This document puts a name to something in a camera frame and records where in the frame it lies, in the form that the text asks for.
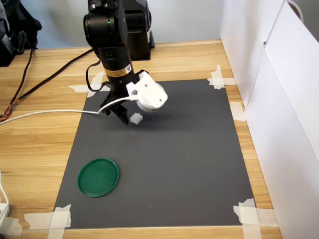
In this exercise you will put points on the white masking tape strip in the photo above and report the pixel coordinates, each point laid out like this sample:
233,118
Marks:
37,220
266,216
58,231
77,88
224,81
218,74
237,110
96,79
11,225
250,224

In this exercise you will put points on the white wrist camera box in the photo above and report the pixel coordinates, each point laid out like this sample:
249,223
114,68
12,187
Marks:
152,94

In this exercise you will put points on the small white plastic terminal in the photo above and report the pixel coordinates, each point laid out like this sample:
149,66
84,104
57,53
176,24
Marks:
136,119

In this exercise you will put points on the black bag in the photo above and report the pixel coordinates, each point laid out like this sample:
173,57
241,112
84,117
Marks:
20,22

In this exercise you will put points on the round green lid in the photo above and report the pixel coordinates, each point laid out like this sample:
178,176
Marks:
98,178

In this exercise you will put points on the white power strip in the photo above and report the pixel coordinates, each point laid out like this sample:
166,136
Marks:
3,211

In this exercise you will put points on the white partition panel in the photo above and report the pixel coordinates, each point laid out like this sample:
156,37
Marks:
239,37
294,124

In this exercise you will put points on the dark grey mat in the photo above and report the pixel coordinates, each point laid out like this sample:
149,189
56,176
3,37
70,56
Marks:
162,161

